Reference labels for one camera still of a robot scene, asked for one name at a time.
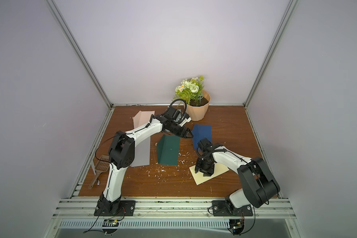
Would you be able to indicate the aluminium rail frame front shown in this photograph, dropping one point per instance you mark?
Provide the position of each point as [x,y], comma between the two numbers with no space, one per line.
[168,207]

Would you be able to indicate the pink envelope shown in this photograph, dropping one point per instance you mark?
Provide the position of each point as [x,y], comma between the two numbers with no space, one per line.
[141,118]

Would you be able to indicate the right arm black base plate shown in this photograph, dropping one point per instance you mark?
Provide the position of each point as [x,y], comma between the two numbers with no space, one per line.
[226,208]

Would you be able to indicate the navy blue envelope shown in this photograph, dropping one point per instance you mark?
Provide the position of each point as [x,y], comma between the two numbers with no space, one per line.
[200,132]

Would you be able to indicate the dark green envelope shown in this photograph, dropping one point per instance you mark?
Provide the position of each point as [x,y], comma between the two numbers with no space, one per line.
[168,150]

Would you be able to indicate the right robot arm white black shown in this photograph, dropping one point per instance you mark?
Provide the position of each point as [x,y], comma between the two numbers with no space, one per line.
[258,183]

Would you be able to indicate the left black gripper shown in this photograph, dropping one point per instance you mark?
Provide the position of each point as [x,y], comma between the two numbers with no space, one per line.
[186,133]

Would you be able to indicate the grey envelope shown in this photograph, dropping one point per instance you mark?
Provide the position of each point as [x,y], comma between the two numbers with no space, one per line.
[142,154]

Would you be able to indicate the artificial green flower plant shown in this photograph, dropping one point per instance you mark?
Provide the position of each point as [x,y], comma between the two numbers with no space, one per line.
[190,90]

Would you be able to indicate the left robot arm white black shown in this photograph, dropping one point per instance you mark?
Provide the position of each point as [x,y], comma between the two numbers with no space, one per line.
[122,154]

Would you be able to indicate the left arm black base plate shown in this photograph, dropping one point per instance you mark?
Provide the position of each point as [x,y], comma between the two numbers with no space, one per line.
[116,208]

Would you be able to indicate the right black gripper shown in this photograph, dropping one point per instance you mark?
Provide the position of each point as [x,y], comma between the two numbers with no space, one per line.
[205,165]

